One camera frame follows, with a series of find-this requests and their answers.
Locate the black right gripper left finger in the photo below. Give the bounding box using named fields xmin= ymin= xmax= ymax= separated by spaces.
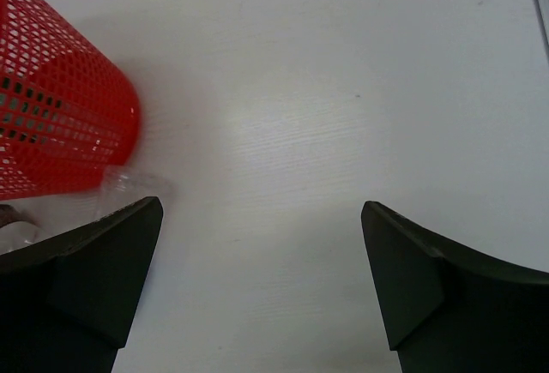
xmin=1 ymin=196 xmax=163 ymax=372

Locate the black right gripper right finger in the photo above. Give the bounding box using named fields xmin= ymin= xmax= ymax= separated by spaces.
xmin=361 ymin=201 xmax=548 ymax=372

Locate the clear blue-label water bottle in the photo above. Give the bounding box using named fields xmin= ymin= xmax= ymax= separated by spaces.
xmin=1 ymin=166 xmax=174 ymax=255

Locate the red mesh plastic bin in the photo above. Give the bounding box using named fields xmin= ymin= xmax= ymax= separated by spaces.
xmin=1 ymin=0 xmax=142 ymax=200

